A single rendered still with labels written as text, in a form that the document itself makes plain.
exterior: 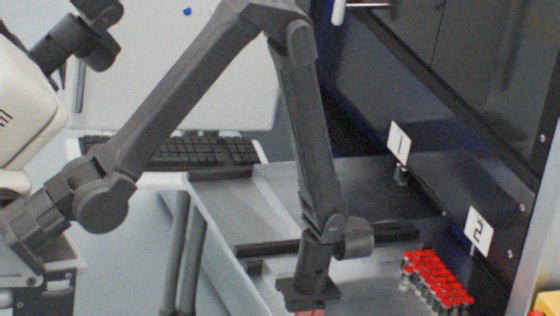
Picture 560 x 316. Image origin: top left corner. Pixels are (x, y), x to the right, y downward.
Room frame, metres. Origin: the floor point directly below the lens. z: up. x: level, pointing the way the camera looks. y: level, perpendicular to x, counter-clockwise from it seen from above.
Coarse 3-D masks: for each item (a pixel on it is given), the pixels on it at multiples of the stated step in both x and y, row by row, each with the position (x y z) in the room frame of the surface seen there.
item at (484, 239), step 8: (472, 208) 2.19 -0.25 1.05; (472, 216) 2.19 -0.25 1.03; (480, 216) 2.17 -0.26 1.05; (472, 224) 2.18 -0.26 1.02; (472, 232) 2.18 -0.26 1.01; (488, 232) 2.13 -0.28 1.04; (472, 240) 2.17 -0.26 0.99; (480, 240) 2.15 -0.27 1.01; (488, 240) 2.13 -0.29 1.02; (480, 248) 2.15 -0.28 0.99; (488, 248) 2.13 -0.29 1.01
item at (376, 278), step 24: (264, 264) 2.08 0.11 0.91; (288, 264) 2.11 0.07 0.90; (336, 264) 2.16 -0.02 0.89; (360, 264) 2.19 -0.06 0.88; (384, 264) 2.20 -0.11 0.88; (360, 288) 2.11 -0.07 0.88; (384, 288) 2.12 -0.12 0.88; (288, 312) 1.98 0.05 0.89; (336, 312) 2.01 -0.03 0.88; (360, 312) 2.03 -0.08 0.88; (384, 312) 2.04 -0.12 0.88; (408, 312) 2.06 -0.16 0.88
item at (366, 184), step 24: (264, 168) 2.45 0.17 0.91; (288, 168) 2.48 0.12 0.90; (336, 168) 2.54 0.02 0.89; (360, 168) 2.56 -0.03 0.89; (384, 168) 2.59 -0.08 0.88; (264, 192) 2.38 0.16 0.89; (288, 192) 2.41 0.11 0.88; (360, 192) 2.47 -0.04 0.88; (384, 192) 2.49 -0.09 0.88; (408, 192) 2.51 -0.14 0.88; (288, 216) 2.27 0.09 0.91; (384, 216) 2.39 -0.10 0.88; (408, 216) 2.41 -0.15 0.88; (432, 216) 2.37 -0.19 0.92
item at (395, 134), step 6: (396, 126) 2.48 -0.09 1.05; (390, 132) 2.49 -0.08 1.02; (396, 132) 2.47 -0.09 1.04; (402, 132) 2.45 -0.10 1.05; (390, 138) 2.49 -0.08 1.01; (396, 138) 2.47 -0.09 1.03; (402, 138) 2.45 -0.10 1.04; (408, 138) 2.43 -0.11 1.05; (390, 144) 2.48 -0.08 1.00; (396, 144) 2.46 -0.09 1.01; (402, 144) 2.44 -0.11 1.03; (408, 144) 2.42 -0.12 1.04; (396, 150) 2.46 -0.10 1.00; (402, 150) 2.44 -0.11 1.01; (402, 156) 2.43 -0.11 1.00; (402, 162) 2.43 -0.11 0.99
